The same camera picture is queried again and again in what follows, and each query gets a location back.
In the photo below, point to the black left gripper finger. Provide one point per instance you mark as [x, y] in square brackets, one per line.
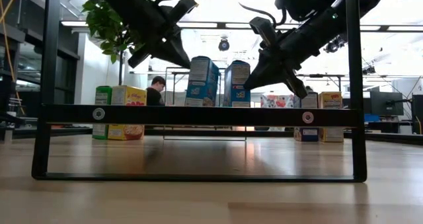
[180, 47]
[167, 53]

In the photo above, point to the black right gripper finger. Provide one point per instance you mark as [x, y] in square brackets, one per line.
[272, 78]
[259, 67]

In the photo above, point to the blue cereal box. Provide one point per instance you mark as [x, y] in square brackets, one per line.
[236, 85]
[201, 85]

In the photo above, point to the yellow Corn Pops box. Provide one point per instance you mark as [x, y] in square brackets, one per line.
[132, 96]
[330, 100]

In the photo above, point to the green Apple Jacks box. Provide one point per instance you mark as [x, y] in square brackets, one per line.
[103, 96]

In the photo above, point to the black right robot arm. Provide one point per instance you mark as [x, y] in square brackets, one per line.
[330, 22]

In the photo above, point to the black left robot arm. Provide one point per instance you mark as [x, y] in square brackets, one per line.
[122, 2]

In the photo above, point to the white pink cereal box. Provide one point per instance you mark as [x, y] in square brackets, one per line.
[277, 101]

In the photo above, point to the black ceiling spotlight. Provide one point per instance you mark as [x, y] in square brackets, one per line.
[334, 45]
[224, 45]

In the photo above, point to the green plant in black pot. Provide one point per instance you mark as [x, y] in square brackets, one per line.
[105, 25]

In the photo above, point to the wooden tray board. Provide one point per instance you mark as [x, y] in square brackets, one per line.
[198, 116]

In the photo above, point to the black computer monitor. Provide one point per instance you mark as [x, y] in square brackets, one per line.
[418, 113]
[386, 103]

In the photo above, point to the black aluminium rig frame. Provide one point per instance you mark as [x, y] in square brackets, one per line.
[66, 131]

